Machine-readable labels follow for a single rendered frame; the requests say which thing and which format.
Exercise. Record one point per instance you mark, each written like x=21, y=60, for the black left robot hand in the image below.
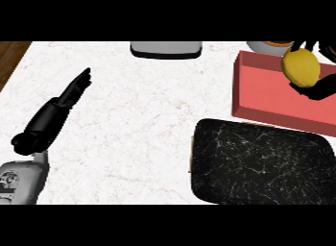
x=48, y=121

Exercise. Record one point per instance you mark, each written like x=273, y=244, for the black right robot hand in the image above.
x=328, y=85

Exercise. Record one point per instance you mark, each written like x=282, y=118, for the yellow lemon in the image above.
x=301, y=68

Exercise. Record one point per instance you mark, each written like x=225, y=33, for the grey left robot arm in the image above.
x=15, y=182

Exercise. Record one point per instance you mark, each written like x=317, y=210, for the red open box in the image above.
x=269, y=96

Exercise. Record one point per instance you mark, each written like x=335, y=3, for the black speckled tray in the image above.
x=264, y=163

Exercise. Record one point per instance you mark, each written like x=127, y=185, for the grey bowl with orange rim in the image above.
x=267, y=47

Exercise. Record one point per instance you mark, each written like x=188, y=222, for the grey appliance with dark base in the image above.
x=167, y=49

